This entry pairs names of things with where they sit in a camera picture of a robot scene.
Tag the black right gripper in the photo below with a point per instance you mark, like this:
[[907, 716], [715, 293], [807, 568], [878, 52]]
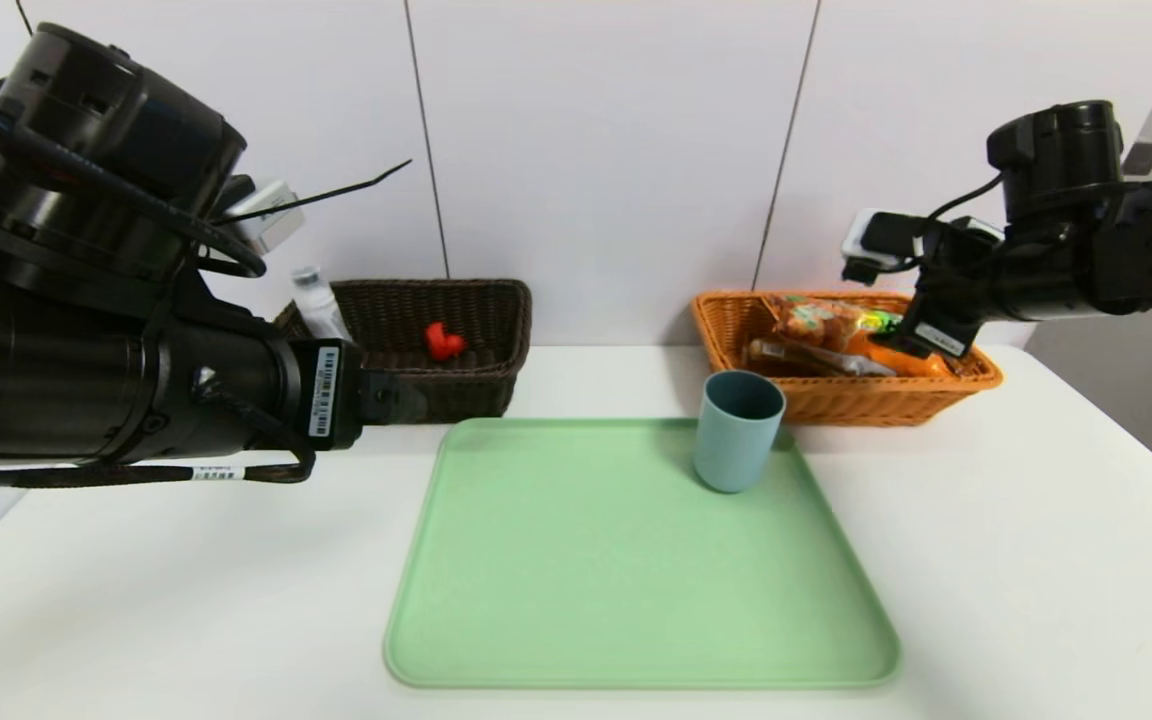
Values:
[[939, 338]]

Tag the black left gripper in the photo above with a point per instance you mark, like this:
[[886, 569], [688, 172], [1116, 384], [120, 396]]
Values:
[[328, 393]]

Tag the orange snack bag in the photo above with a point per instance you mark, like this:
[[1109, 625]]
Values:
[[821, 322]]

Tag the red rubber duck toy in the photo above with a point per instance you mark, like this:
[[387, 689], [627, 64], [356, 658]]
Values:
[[443, 342]]

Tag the clear-wrapped brown snack pack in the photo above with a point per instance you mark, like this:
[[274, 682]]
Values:
[[796, 358]]

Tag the clear bottle with grey cap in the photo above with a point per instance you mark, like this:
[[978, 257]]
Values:
[[316, 305]]

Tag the blue-grey plastic cup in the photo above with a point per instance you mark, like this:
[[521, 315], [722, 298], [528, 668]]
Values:
[[734, 450]]

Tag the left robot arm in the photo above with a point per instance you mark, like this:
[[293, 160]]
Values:
[[56, 250]]

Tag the orange wicker basket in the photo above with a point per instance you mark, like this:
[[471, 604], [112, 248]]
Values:
[[886, 405]]

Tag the dark brown wicker basket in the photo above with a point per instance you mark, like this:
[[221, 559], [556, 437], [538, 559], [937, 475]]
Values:
[[466, 390]]

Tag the thin black zip tie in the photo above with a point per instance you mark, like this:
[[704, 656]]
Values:
[[336, 195]]

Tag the light green plastic tray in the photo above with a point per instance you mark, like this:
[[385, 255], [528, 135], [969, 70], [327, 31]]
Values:
[[636, 600]]

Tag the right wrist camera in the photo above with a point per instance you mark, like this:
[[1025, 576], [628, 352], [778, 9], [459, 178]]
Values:
[[876, 245]]

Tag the dark wall-mounted bracket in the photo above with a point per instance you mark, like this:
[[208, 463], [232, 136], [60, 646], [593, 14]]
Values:
[[1143, 158]]

